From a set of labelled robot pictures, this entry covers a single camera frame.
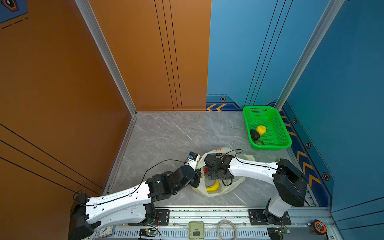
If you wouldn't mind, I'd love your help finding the yellow banana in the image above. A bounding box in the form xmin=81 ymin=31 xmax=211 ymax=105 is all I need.
xmin=206 ymin=180 xmax=220 ymax=193

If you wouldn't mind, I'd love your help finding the yellow translucent plastic bag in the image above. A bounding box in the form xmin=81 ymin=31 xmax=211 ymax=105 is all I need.
xmin=192 ymin=147 xmax=246 ymax=198

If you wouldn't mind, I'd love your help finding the small dark green fruit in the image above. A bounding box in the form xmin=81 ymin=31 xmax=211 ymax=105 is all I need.
xmin=254 ymin=140 xmax=264 ymax=146

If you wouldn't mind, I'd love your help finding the dark brown avocado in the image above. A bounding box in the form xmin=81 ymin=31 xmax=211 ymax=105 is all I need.
xmin=250 ymin=130 xmax=261 ymax=141

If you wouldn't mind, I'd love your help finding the yellow lemon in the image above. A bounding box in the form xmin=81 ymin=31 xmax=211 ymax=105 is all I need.
xmin=256 ymin=126 xmax=267 ymax=136

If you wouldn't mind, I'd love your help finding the green plastic mesh basket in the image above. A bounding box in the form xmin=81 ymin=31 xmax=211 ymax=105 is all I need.
xmin=243 ymin=106 xmax=292 ymax=151

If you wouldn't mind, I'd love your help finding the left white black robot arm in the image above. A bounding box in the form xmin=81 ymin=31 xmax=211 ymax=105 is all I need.
xmin=68 ymin=165 xmax=202 ymax=240

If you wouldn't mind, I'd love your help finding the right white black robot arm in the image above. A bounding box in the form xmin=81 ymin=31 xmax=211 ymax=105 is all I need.
xmin=203 ymin=154 xmax=308 ymax=225

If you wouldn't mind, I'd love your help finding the left green circuit board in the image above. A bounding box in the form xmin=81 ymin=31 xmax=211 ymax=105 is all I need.
xmin=138 ymin=228 xmax=160 ymax=240

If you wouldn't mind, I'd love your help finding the green circuit board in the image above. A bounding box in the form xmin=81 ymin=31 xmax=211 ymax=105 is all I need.
xmin=267 ymin=228 xmax=291 ymax=240
xmin=138 ymin=228 xmax=160 ymax=240

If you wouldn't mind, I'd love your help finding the green square device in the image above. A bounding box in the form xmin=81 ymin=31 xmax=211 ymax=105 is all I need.
xmin=189 ymin=221 xmax=205 ymax=240

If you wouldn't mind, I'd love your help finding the small white alarm clock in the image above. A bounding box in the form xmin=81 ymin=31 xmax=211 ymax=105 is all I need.
xmin=99 ymin=226 xmax=114 ymax=238

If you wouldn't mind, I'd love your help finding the right green circuit board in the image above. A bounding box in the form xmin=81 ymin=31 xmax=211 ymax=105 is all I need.
xmin=267 ymin=228 xmax=291 ymax=240

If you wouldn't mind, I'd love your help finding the orange black tape measure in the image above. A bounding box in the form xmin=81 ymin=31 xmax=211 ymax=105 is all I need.
xmin=310 ymin=220 xmax=327 ymax=235

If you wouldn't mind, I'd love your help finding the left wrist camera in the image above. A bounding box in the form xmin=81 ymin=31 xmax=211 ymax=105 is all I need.
xmin=186 ymin=152 xmax=200 ymax=170

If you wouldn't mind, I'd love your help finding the coiled white cable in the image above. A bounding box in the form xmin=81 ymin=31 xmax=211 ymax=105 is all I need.
xmin=217 ymin=219 xmax=238 ymax=240

